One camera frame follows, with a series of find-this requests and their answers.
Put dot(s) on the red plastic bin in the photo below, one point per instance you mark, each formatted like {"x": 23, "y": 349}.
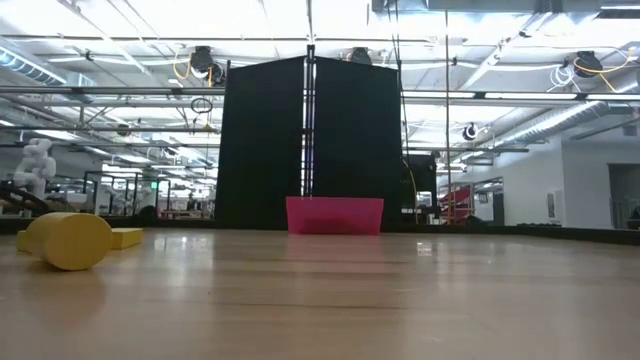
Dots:
{"x": 335, "y": 215}

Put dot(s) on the yellow wooden cylinder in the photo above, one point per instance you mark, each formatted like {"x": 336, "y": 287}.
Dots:
{"x": 70, "y": 242}

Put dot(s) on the black background robot arm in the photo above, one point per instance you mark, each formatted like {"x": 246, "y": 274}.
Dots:
{"x": 20, "y": 196}

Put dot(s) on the tall black cabinet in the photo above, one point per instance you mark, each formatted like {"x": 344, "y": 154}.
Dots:
{"x": 425, "y": 175}

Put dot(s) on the red rack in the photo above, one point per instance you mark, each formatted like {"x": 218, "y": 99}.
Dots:
{"x": 460, "y": 197}

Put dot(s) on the black white ceiling reel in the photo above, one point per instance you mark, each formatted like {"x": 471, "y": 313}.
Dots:
{"x": 470, "y": 131}

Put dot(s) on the grey horizontal pipe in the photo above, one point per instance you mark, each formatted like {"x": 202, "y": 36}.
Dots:
{"x": 100, "y": 90}

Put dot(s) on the grey door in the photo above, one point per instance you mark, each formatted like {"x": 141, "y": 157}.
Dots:
{"x": 625, "y": 195}

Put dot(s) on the black metal frame cell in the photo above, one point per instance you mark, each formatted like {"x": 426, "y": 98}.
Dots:
{"x": 125, "y": 173}

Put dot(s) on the white wall box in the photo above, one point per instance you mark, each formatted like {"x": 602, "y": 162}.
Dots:
{"x": 554, "y": 205}

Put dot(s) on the silver air duct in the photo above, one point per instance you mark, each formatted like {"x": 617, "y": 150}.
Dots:
{"x": 30, "y": 67}
{"x": 560, "y": 120}

